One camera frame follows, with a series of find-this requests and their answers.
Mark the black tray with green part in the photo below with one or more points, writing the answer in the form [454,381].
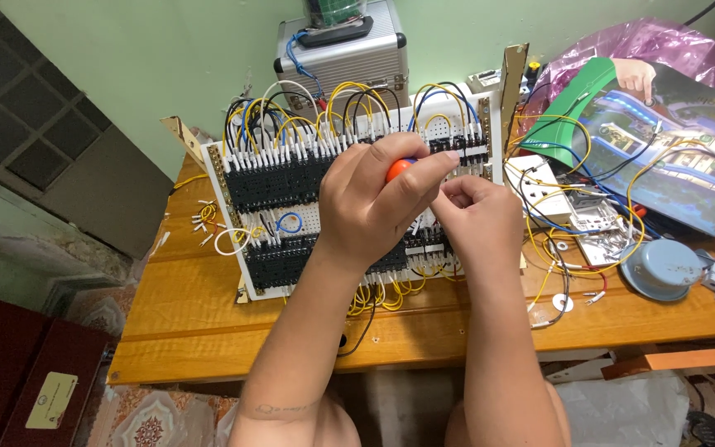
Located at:
[336,25]

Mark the person's right fingers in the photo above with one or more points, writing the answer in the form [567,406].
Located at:
[460,192]

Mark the round metal washer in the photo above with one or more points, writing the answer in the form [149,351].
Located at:
[562,303]

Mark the person's right hand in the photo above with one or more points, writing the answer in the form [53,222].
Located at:
[488,229]

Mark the glossy printed poster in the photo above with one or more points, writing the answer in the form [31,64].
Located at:
[680,143]

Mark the silver aluminium case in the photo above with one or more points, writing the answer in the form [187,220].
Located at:
[345,62]

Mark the orange wooden strip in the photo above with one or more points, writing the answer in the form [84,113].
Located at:
[674,360]

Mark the person's left hand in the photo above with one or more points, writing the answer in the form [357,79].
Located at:
[357,205]

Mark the dark red cabinet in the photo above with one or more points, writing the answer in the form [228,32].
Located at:
[16,372]

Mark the grey connector block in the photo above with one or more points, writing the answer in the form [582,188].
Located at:
[483,79]

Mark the dark window grille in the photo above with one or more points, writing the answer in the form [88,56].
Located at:
[28,105]

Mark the white plastic sheet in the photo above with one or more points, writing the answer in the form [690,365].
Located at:
[624,410]

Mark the pink plastic bag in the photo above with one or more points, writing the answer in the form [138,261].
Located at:
[643,43]

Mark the white socket box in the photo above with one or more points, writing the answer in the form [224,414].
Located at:
[534,186]

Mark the brass slotted bracket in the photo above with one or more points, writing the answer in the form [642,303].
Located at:
[512,87]
[185,140]

